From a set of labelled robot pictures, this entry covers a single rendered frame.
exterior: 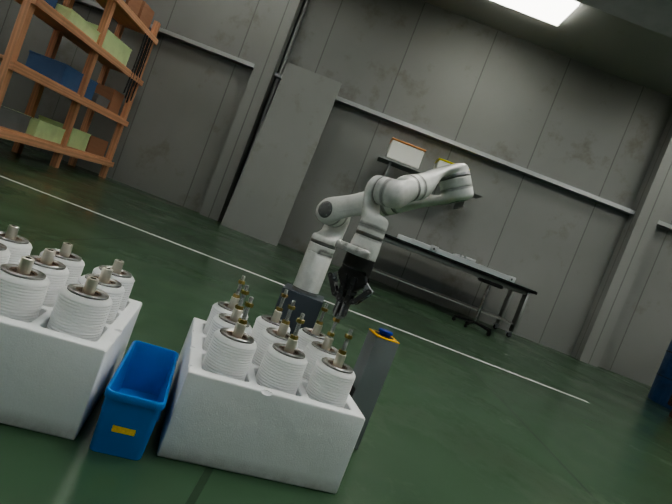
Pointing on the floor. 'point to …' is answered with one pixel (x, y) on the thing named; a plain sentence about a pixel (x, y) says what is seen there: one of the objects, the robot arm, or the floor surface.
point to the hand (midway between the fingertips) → (340, 309)
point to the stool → (480, 306)
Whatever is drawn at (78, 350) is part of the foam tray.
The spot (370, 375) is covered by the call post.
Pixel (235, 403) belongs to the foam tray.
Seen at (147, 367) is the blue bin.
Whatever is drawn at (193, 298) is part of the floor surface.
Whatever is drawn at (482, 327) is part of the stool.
